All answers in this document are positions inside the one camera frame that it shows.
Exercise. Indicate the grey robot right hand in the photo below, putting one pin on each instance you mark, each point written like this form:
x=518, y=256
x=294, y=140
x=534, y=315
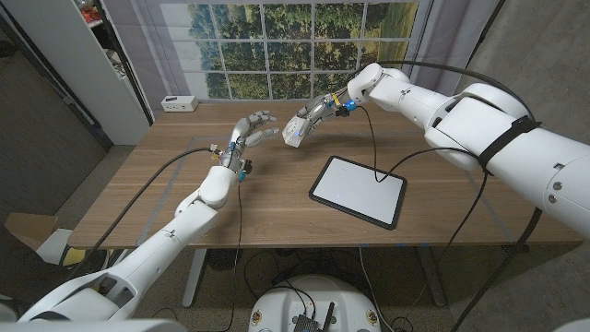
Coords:
x=322, y=108

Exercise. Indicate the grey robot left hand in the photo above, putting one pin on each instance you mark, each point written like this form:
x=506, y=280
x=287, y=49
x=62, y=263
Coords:
x=239, y=143

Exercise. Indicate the white kitchen timer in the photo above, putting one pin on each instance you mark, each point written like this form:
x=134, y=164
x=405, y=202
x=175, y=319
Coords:
x=292, y=131

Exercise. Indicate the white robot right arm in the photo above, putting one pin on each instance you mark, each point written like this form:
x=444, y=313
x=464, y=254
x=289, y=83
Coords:
x=461, y=120

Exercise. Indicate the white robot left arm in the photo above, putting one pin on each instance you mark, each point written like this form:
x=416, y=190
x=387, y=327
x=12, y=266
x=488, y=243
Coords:
x=156, y=249

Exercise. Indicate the black-framed tablet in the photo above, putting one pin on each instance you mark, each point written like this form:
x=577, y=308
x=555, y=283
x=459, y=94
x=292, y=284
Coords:
x=357, y=190

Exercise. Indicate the white power strip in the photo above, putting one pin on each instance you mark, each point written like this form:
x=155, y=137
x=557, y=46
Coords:
x=179, y=104

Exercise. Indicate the printed window backdrop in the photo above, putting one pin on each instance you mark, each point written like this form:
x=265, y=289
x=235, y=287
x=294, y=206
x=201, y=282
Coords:
x=276, y=50

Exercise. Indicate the black round floor fan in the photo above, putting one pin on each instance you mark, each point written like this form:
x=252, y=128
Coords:
x=223, y=259

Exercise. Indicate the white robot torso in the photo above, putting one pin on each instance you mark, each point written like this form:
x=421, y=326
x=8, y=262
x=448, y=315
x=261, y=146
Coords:
x=318, y=299

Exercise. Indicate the white cabinet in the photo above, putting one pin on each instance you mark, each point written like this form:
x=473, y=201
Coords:
x=78, y=64

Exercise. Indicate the black antenna module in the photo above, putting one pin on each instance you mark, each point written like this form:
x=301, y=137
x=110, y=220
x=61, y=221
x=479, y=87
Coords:
x=306, y=323

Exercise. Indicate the white and yellow floor box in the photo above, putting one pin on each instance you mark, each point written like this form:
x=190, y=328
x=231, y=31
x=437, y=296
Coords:
x=50, y=244

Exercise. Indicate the brown cardboard box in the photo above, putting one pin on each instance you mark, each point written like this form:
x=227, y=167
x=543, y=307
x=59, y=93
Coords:
x=27, y=228

